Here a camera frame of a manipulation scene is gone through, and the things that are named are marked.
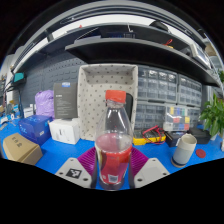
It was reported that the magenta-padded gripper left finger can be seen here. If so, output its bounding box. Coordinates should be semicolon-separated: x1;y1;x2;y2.
54;146;98;190

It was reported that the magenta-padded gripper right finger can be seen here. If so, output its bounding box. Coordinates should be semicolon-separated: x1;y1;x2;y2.
128;146;171;190

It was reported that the red-capped red-label drink bottle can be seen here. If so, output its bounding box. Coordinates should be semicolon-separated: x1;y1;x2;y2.
94;89;134;192

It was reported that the grey and white cup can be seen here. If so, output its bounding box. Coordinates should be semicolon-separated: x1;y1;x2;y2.
171;133;198;169

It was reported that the dark purple and white box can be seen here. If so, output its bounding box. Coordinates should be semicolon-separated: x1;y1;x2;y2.
164;130;185;148

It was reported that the white carton box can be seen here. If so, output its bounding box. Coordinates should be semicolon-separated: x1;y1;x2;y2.
48;117;81;146

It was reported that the flat round red coaster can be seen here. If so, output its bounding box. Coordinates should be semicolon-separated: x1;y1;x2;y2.
195;148;207;159

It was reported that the brown cardboard box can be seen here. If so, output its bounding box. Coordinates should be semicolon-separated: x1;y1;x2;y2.
2;132;44;166

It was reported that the grey small-parts drawer cabinet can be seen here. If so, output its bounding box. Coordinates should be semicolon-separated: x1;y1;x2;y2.
134;101;168;131
177;74;203;108
137;65;179;104
189;106;203;128

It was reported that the blue carton box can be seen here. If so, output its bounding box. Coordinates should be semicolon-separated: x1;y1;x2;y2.
18;114;54;146

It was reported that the clear organizer with coloured parts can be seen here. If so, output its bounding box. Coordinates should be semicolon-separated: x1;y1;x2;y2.
163;104;192;132

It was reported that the black zip case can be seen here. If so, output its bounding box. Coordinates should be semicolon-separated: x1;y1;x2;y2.
186;127;212;145

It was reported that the black rectangular pouch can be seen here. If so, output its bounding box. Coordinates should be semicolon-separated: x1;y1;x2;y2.
125;93;135;122

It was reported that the dark grey flat box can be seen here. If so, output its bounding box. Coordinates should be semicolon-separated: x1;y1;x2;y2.
53;81;79;120

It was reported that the purple plastic bag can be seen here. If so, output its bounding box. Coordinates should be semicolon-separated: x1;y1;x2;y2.
34;89;56;119

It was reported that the large leafy green potted plant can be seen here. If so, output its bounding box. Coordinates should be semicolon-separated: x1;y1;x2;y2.
198;93;224;141

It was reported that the white perforated tray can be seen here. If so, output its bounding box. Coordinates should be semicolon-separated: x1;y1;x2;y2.
77;63;139;142

